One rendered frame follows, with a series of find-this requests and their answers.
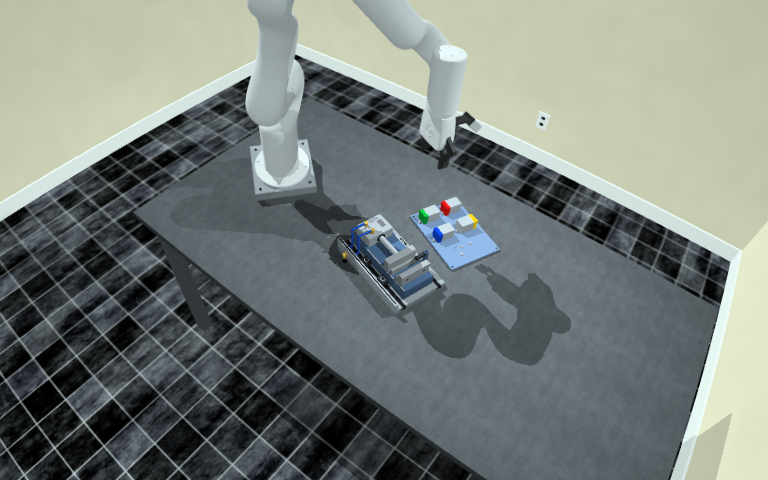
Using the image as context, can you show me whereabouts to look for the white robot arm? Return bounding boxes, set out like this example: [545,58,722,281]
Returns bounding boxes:
[245,0,468,188]

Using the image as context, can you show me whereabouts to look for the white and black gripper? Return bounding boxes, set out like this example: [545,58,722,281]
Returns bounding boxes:
[419,106,457,170]

